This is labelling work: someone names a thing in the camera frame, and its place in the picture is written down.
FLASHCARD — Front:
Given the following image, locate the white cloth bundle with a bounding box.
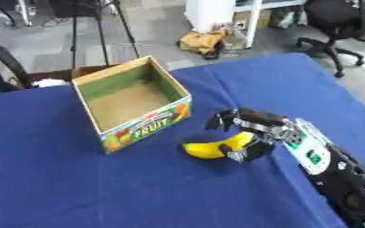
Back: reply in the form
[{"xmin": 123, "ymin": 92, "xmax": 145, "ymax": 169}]
[{"xmin": 29, "ymin": 77, "xmax": 70, "ymax": 89}]

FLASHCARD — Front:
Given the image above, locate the white table leg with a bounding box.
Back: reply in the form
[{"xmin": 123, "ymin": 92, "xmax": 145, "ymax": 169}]
[{"xmin": 243, "ymin": 0, "xmax": 265, "ymax": 49}]

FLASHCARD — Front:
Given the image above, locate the cardboard box with green inside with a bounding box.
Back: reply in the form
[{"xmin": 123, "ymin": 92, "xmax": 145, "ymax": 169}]
[{"xmin": 70, "ymin": 55, "xmax": 194, "ymax": 155}]

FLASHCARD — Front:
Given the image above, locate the yellow toy banana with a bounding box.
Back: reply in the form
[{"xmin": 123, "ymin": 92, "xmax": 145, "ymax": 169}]
[{"xmin": 181, "ymin": 131, "xmax": 257, "ymax": 160}]

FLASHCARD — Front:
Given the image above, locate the yellow bag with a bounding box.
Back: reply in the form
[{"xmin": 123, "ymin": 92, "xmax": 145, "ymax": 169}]
[{"xmin": 176, "ymin": 28, "xmax": 230, "ymax": 61}]

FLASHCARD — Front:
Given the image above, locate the black tripod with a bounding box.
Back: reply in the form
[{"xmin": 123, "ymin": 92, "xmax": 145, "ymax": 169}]
[{"xmin": 69, "ymin": 0, "xmax": 142, "ymax": 69}]

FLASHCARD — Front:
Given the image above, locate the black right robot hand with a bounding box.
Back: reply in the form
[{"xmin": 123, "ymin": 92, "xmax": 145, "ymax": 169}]
[{"xmin": 204, "ymin": 107, "xmax": 292, "ymax": 164}]

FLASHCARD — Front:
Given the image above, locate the black office chair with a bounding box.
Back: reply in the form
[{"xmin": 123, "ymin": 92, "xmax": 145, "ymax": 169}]
[{"xmin": 295, "ymin": 0, "xmax": 365, "ymax": 78}]

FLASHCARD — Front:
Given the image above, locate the brown cardboard box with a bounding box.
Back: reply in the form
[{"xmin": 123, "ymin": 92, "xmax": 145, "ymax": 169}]
[{"xmin": 27, "ymin": 64, "xmax": 120, "ymax": 87}]

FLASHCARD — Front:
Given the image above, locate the black curved frame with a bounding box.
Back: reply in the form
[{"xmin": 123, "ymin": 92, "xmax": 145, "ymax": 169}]
[{"xmin": 0, "ymin": 33, "xmax": 33, "ymax": 93}]

